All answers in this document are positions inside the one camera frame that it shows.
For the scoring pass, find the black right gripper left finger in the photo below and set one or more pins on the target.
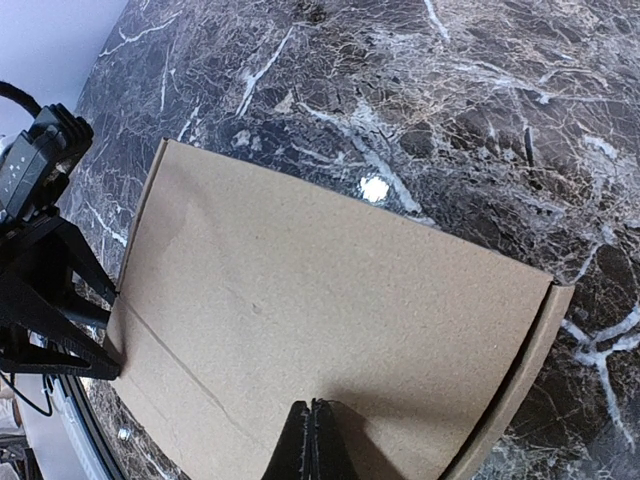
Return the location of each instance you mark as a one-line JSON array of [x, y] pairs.
[[291, 458]]

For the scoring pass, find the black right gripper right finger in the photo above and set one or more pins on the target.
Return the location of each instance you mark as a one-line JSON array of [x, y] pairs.
[[330, 459]]

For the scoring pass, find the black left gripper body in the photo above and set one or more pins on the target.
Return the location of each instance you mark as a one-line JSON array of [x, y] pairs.
[[11, 247]]

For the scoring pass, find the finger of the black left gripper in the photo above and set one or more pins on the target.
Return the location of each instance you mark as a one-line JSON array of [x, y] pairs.
[[55, 253], [37, 339]]

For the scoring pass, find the brown cardboard paper box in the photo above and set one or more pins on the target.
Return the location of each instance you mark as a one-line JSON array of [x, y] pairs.
[[244, 290]]

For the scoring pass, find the black front table rail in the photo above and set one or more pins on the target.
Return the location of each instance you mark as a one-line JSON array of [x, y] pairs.
[[73, 388]]

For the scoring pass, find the white slotted cable duct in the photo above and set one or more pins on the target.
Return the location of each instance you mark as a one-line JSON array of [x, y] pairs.
[[80, 442]]

